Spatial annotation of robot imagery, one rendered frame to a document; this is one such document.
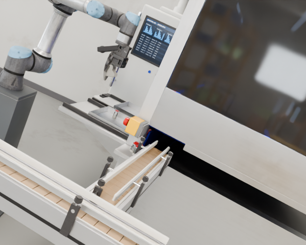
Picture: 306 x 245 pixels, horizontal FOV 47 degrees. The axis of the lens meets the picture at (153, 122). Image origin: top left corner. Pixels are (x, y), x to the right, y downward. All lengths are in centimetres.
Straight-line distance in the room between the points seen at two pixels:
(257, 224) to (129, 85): 152
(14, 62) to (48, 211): 129
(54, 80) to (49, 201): 406
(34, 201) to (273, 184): 105
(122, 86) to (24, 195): 190
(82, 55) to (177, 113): 330
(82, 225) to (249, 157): 91
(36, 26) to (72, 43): 52
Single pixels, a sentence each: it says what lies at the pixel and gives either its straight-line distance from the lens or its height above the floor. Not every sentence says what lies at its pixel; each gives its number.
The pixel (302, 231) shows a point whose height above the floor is 86.
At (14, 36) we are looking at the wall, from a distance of 513.
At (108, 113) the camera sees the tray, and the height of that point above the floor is 88.
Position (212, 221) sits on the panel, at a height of 74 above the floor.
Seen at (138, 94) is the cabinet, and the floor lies 92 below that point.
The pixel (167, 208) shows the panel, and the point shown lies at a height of 69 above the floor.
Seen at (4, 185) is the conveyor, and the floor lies 91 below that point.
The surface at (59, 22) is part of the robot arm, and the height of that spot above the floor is 123.
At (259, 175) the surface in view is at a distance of 163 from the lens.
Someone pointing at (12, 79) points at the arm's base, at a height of 84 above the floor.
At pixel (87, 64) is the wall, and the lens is 479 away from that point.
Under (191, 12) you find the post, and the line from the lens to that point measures 161.
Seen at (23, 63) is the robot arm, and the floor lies 95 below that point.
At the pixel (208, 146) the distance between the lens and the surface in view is 161.
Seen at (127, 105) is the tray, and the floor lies 88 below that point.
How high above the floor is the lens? 144
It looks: 14 degrees down
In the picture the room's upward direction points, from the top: 25 degrees clockwise
